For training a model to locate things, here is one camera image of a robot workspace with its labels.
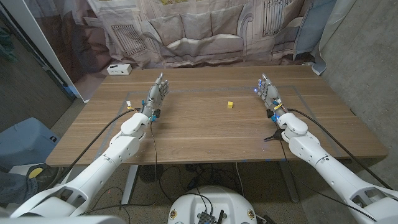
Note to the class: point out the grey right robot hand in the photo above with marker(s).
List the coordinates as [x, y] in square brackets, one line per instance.
[270, 93]

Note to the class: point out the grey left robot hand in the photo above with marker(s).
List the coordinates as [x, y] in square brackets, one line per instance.
[155, 95]

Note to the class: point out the black rubber air blower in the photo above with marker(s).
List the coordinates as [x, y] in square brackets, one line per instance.
[274, 136]

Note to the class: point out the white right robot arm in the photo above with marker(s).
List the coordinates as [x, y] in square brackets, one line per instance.
[326, 168]

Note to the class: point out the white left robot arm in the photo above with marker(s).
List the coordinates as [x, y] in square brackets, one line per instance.
[102, 165]

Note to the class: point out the small yellow block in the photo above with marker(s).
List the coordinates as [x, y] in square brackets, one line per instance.
[230, 105]

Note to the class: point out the white power strip box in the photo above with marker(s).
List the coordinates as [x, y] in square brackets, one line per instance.
[119, 69]

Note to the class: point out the printed living room backdrop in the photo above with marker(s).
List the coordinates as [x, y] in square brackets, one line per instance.
[199, 31]

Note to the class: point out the black round floor fan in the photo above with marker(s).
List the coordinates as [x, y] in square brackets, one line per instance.
[150, 173]

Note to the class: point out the white table leg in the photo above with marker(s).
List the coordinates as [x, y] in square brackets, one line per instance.
[130, 183]
[288, 182]

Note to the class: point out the white partition panel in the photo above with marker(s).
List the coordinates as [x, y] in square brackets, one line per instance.
[46, 53]

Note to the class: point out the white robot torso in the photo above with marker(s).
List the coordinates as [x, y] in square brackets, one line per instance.
[211, 202]

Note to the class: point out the blue plastic bin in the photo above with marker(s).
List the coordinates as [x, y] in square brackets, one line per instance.
[25, 143]

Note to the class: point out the black yellow foot pedal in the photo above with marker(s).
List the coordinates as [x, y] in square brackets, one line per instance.
[40, 174]

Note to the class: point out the white floor plate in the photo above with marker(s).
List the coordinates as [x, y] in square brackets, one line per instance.
[20, 168]

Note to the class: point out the teal green cloth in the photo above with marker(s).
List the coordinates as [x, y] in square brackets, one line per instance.
[6, 46]

